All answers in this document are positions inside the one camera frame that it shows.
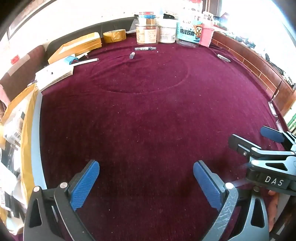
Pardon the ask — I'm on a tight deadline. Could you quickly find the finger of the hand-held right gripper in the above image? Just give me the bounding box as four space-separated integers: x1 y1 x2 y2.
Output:
228 134 296 164
260 126 296 152

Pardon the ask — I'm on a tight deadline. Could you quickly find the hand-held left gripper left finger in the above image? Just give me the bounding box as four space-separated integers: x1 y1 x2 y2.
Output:
23 159 100 241

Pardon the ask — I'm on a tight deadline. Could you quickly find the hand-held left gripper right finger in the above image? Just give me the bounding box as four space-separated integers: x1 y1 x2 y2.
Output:
193 160 270 241

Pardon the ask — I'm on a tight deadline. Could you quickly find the yellow taped foam tray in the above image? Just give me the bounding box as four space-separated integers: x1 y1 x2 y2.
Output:
0 82 48 235
48 32 102 65

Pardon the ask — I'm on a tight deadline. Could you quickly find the person's right hand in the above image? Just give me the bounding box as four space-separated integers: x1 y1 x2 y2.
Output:
268 190 284 232

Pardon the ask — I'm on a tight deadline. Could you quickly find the maroon velvet blanket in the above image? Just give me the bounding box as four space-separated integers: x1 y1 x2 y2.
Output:
35 35 289 241

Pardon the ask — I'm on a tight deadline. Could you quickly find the open white book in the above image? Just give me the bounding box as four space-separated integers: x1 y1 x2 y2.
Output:
35 61 75 91

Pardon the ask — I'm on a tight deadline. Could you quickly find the pink sleeved bottle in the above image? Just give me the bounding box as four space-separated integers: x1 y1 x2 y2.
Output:
199 13 214 47

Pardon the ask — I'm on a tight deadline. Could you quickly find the white pen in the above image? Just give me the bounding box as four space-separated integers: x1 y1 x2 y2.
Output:
73 58 100 67

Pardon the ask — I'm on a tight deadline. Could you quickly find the blue label clear jar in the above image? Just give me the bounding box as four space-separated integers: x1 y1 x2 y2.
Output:
176 18 204 47

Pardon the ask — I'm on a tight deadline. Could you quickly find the white plastic jar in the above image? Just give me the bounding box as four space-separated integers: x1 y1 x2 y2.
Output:
158 23 177 44

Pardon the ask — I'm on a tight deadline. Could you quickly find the brown-filled clear jar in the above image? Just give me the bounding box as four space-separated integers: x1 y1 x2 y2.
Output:
136 24 159 44

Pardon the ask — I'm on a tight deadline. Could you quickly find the yellow tape roll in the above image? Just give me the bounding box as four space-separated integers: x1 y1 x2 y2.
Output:
103 29 127 43

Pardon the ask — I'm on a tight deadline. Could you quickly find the dark sofa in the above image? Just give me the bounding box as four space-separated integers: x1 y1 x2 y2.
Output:
46 16 137 50

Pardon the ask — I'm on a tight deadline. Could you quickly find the wooden brick-pattern bed frame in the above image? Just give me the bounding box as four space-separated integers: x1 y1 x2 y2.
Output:
211 31 296 117

